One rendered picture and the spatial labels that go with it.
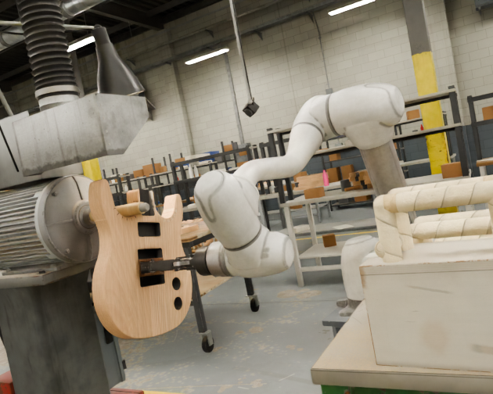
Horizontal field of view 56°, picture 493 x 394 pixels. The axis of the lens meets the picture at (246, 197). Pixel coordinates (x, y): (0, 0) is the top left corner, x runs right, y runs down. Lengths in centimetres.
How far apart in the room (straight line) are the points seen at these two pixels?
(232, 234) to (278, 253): 12
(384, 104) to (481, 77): 1064
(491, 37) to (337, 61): 347
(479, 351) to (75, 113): 94
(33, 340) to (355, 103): 115
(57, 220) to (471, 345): 102
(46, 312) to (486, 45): 1133
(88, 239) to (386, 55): 1128
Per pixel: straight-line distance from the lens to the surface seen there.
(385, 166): 147
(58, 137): 121
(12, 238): 146
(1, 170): 154
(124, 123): 116
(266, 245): 105
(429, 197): 76
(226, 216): 98
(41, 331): 151
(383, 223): 79
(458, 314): 79
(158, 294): 132
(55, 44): 130
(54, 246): 135
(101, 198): 120
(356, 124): 139
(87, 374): 162
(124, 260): 123
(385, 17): 1247
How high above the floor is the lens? 129
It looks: 3 degrees down
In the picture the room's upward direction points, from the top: 11 degrees counter-clockwise
